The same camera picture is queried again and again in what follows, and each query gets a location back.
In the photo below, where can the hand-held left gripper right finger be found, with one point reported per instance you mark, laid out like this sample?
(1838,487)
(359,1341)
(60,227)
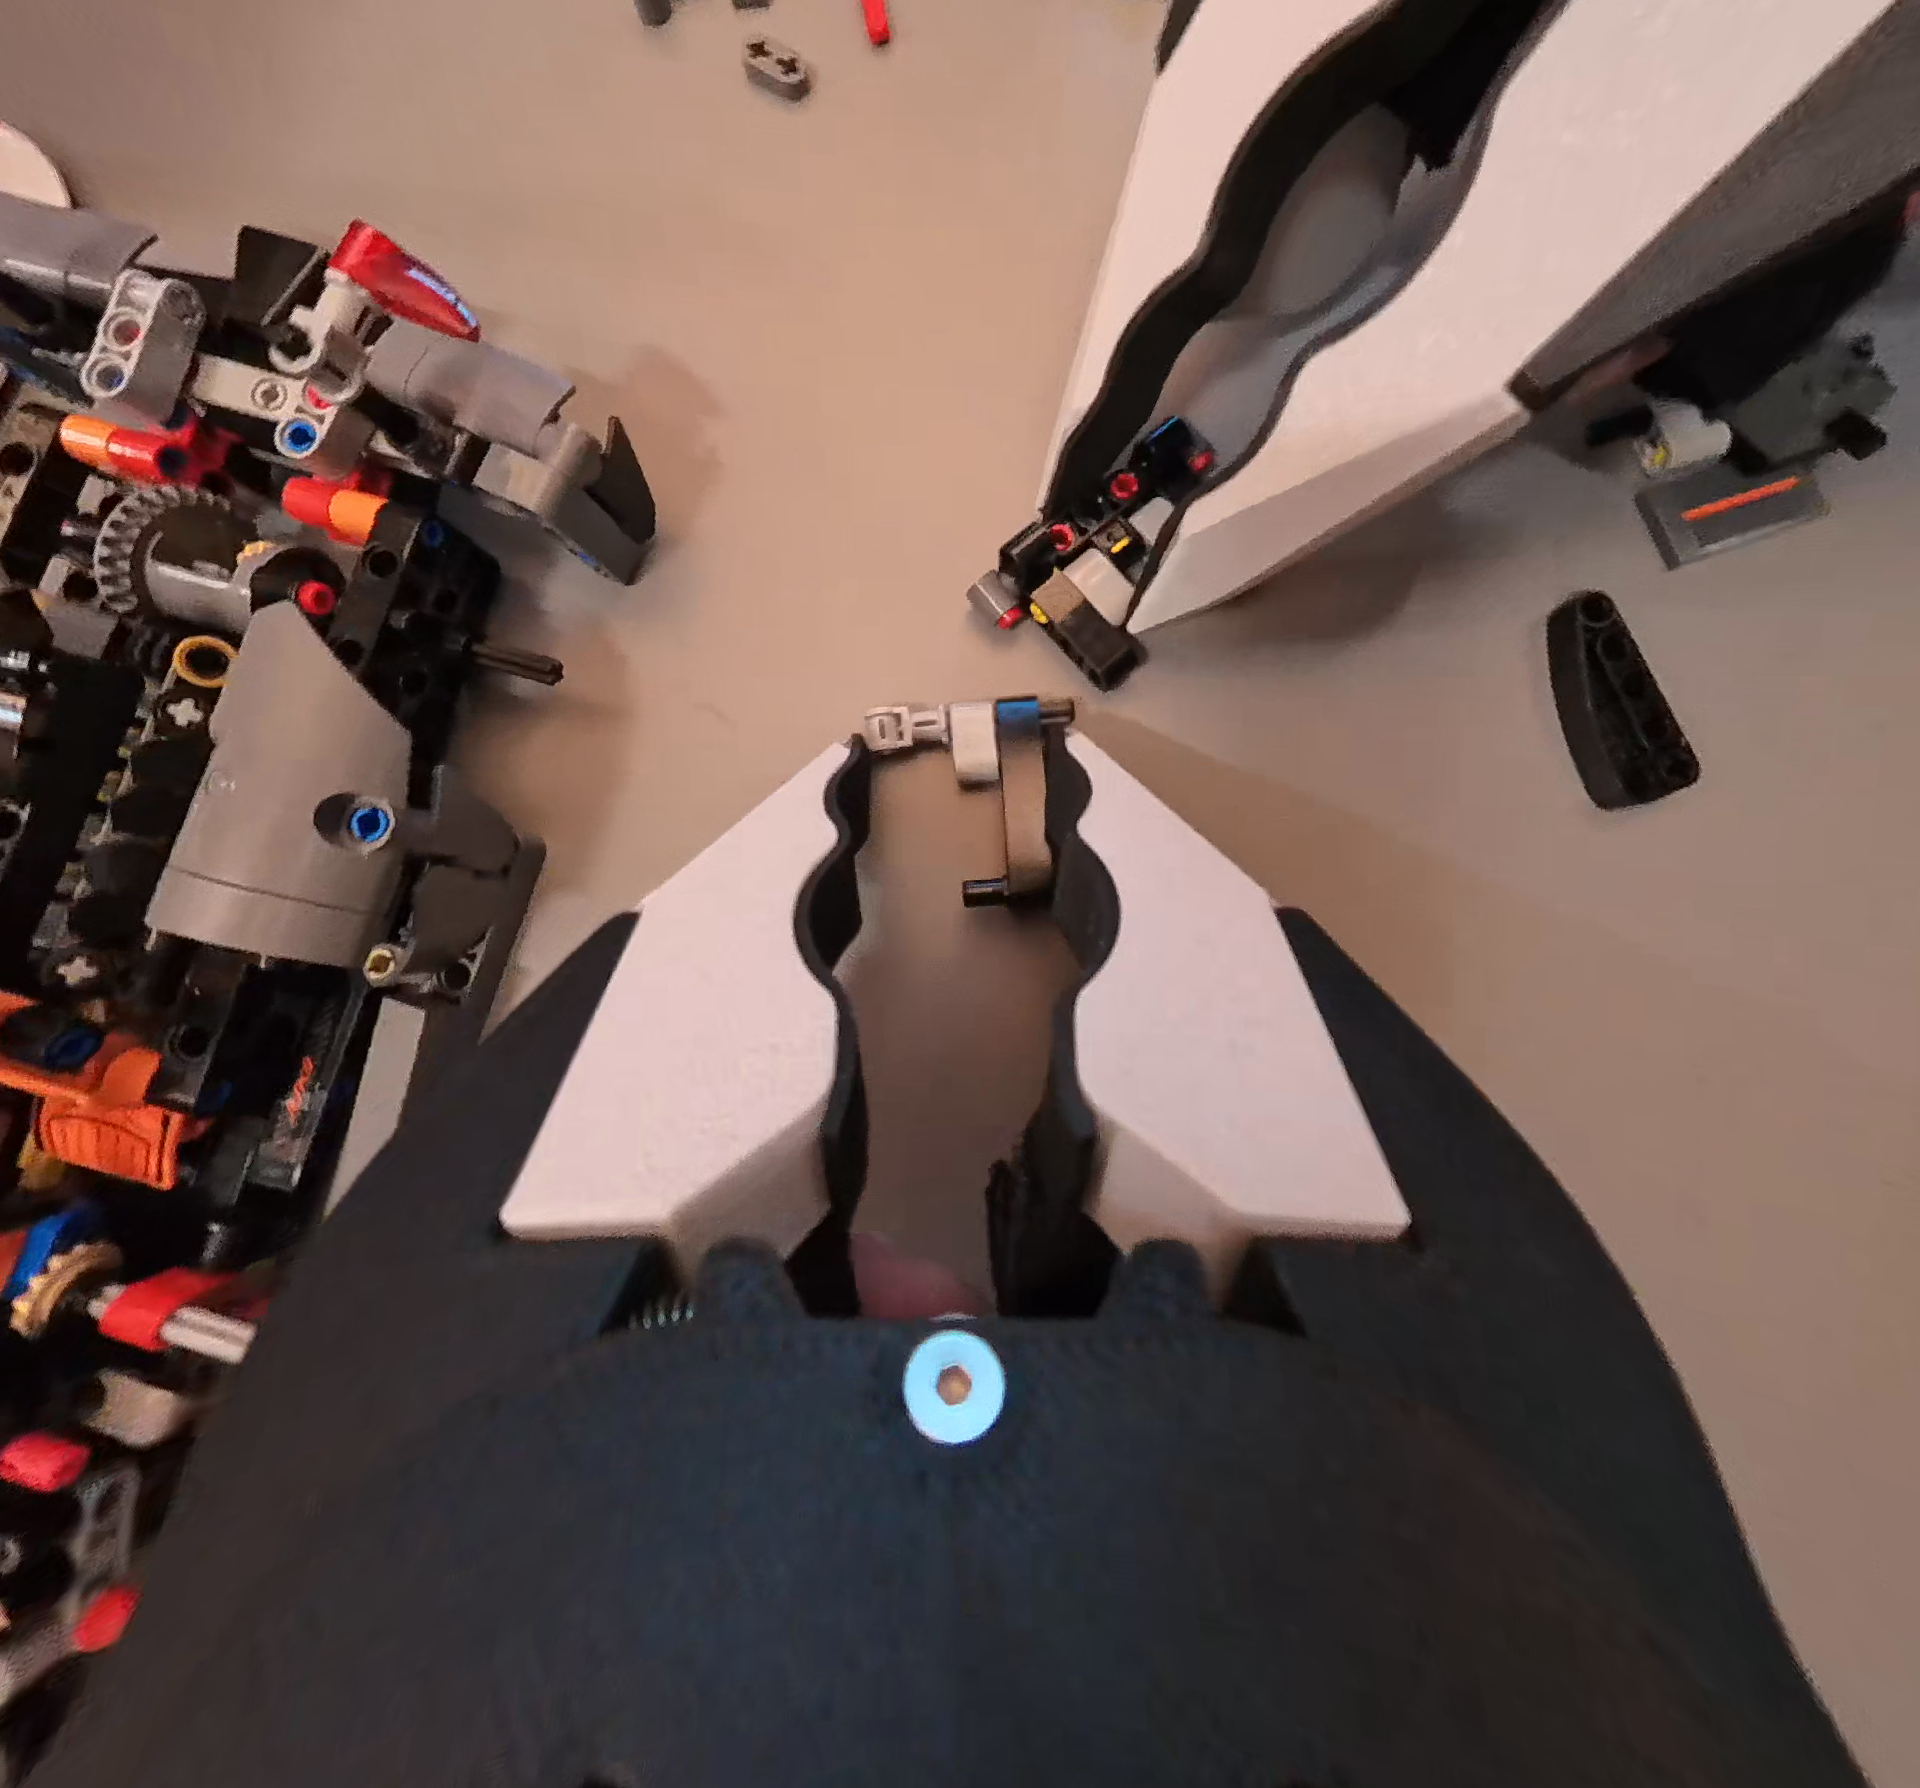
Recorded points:
(1229,1052)

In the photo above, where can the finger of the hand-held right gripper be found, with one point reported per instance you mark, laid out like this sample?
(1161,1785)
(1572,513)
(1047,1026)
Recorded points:
(1620,168)
(1200,123)

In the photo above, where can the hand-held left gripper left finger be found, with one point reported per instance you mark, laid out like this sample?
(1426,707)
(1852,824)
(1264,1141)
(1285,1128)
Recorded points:
(674,1052)

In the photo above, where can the black beam white connector lego assembly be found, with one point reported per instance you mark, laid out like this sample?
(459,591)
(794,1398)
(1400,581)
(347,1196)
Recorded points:
(1028,828)

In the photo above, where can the black frame red pins lego assembly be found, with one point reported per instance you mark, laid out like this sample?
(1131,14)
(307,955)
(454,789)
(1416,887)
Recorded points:
(1103,632)

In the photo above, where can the grey orange-striped lego assembly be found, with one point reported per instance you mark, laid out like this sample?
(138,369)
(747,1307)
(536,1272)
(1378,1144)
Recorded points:
(1724,522)

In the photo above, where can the dark grey lego liftarm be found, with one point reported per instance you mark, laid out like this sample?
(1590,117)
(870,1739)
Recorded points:
(776,66)

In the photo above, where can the lego technic car model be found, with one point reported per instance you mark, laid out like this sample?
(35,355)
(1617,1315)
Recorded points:
(285,798)

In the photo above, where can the black curved lego panel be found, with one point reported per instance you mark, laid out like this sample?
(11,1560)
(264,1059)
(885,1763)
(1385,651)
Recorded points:
(1620,700)

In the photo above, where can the white flat object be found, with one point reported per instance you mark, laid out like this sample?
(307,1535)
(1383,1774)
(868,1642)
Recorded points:
(22,168)

